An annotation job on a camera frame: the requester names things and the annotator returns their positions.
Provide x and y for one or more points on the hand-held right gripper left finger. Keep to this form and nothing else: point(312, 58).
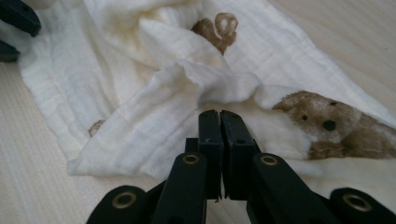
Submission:
point(213, 149)

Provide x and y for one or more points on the white bear print cloth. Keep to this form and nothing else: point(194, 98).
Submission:
point(155, 130)

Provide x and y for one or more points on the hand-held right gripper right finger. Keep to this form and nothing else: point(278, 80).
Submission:
point(238, 149)

